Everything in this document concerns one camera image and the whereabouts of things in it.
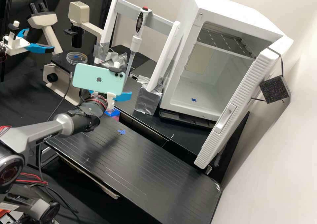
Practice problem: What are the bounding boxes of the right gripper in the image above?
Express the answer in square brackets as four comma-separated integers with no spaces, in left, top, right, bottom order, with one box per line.
[88,90,133,103]

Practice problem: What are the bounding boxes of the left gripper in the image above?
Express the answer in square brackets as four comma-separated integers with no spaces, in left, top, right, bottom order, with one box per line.
[3,28,55,56]

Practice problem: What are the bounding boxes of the cream microscope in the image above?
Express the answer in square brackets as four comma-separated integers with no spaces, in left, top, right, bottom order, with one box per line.
[26,1,107,105]

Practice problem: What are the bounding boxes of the petri dish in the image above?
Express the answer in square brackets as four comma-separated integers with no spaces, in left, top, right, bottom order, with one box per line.
[66,51,88,66]

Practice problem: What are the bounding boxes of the white pipette stand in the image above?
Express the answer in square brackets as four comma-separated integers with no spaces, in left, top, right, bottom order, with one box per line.
[93,0,184,116]

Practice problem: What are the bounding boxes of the pipette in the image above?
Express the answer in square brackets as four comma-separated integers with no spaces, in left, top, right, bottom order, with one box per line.
[125,6,152,79]

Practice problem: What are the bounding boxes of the incubator door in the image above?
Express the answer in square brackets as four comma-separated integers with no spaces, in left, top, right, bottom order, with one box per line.
[194,37,301,170]

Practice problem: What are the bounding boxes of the white incubator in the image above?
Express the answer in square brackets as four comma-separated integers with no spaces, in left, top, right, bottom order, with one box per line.
[158,0,294,122]

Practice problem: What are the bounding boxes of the right wrist camera phone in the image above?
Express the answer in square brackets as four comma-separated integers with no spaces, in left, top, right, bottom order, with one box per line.
[71,62,128,96]

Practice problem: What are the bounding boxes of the black cable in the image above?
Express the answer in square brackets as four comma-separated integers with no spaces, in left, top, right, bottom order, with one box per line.
[46,72,75,122]

